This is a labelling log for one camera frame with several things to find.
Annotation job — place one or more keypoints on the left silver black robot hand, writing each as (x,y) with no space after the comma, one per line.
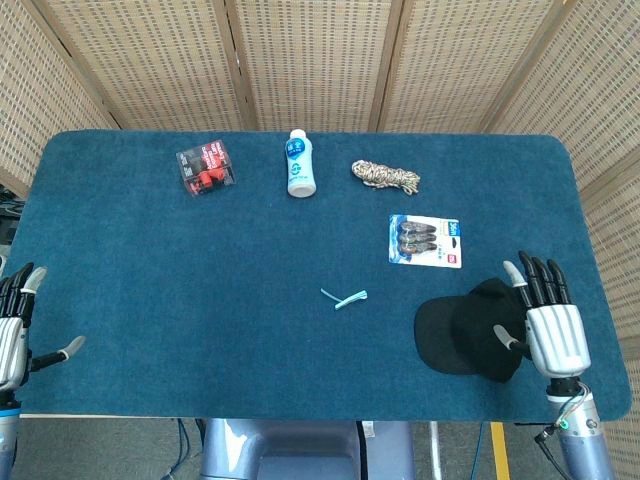
(11,345)

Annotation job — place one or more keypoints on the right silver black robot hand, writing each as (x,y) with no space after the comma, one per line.
(557,340)

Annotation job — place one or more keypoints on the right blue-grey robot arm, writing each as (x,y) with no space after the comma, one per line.
(580,440)

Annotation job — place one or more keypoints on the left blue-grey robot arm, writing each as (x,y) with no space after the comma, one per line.
(7,440)

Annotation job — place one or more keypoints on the black baseball cap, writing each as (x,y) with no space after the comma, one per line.
(465,335)

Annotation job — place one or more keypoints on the yellow floor tape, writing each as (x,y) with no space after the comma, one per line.
(500,450)

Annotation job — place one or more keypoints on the blue hair clip card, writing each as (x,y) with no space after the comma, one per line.
(425,242)

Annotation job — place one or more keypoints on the white table leg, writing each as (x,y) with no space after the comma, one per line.
(435,450)

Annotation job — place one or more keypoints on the blue table mat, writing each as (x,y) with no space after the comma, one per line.
(200,280)

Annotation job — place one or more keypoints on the clear box with red toy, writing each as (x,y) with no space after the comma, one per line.
(206,167)

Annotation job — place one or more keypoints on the blue-grey robot torso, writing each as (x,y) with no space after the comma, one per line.
(300,450)

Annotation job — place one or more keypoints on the white plastic bottle blue label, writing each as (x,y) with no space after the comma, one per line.
(300,165)

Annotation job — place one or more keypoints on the woven rattan folding screen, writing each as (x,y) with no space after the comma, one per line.
(320,60)

